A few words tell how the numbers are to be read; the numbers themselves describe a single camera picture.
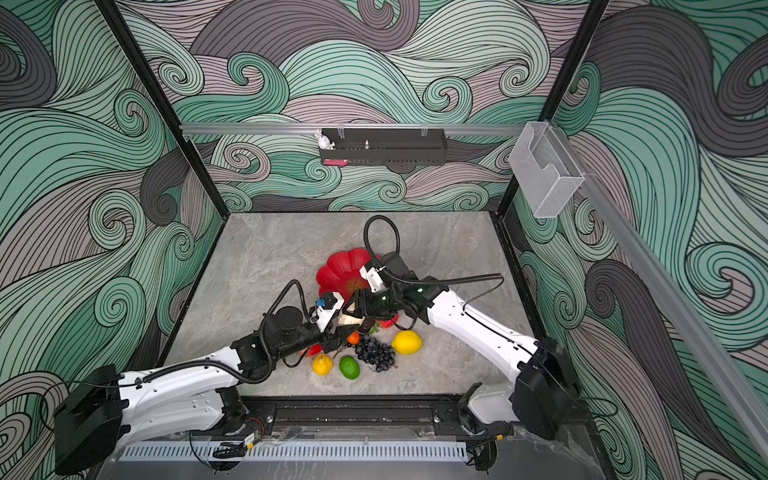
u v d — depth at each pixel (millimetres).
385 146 957
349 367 782
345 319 712
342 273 1025
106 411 402
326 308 634
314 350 835
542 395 392
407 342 832
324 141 853
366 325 836
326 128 909
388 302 633
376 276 713
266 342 589
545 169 780
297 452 697
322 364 781
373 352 797
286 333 578
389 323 857
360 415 745
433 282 567
